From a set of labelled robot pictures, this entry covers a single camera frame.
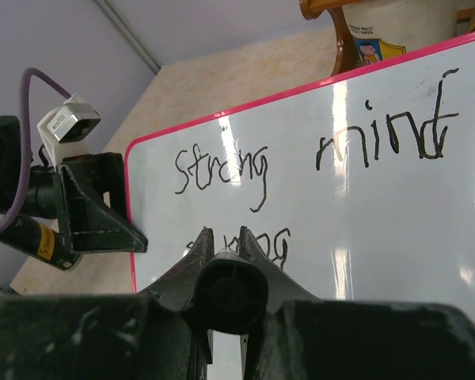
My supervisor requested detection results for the black marker cap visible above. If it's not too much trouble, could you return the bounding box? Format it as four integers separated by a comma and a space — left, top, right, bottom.
182, 251, 268, 335

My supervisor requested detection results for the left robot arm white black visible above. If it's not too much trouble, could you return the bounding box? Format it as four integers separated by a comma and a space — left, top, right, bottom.
0, 116, 147, 262

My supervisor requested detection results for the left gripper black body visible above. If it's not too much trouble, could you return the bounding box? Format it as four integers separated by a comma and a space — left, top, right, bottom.
52, 152, 125, 198

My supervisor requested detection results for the whiteboard with pink frame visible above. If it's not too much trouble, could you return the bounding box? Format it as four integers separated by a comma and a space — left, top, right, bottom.
125, 32, 475, 322

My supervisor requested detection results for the wooden shelf rack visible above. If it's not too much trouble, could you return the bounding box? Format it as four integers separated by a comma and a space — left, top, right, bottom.
298, 1, 475, 75

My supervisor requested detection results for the aluminium frame post left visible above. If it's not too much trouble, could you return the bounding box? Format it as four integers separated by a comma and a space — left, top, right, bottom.
93, 0, 162, 74

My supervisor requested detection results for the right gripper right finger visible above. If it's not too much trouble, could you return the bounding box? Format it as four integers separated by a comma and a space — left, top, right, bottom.
239, 227, 475, 379

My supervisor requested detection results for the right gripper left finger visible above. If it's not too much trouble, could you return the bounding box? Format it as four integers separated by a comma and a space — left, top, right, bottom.
0, 228, 215, 379

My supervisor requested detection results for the white flour bag lower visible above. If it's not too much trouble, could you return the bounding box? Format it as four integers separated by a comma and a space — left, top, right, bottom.
342, 0, 458, 65

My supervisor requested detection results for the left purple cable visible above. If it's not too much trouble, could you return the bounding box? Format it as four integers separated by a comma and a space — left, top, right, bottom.
0, 67, 74, 242

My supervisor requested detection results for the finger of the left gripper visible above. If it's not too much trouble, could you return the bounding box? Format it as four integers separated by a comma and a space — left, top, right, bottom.
56, 188, 148, 253

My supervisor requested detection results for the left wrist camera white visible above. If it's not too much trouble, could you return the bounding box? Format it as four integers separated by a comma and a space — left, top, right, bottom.
37, 94, 101, 167

